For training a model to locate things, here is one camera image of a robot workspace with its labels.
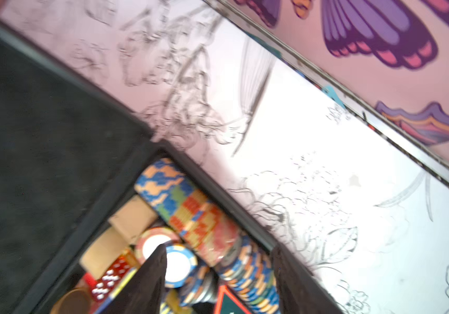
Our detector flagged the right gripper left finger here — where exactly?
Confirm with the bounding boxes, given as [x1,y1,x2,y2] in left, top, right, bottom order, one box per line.
[104,244,167,314]

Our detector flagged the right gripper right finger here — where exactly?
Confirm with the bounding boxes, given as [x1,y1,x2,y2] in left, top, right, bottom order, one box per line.
[270,244,342,314]

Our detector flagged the black poker case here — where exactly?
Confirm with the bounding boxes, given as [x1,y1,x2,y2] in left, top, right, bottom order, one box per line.
[0,21,276,313]

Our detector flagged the white centre poker chip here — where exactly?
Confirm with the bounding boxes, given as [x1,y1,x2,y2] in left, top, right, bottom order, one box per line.
[165,244,198,288]

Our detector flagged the red dice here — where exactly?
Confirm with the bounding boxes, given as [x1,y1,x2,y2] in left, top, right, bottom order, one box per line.
[91,256,131,302]

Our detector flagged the orange blue chip stack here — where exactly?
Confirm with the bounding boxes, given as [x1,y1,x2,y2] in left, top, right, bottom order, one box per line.
[134,158,240,267]

